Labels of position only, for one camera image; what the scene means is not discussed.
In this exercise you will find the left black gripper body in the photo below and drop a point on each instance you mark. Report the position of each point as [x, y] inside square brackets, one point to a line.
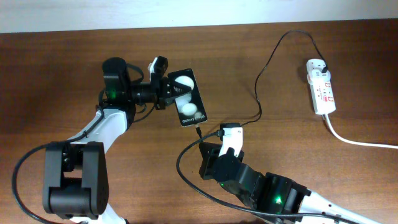
[156, 89]

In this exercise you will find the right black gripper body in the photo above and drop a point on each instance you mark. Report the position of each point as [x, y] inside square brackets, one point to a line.
[208, 172]

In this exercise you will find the black Galaxy smartphone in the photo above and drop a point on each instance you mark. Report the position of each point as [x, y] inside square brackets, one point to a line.
[190, 108]

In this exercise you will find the white power strip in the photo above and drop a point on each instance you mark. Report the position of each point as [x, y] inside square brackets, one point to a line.
[322, 96]

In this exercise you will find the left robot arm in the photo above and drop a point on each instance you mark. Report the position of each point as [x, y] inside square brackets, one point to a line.
[76, 183]

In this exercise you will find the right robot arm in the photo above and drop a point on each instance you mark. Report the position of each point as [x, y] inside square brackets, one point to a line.
[268, 193]

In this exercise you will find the white USB charger adapter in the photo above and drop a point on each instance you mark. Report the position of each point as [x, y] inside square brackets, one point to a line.
[316, 69]

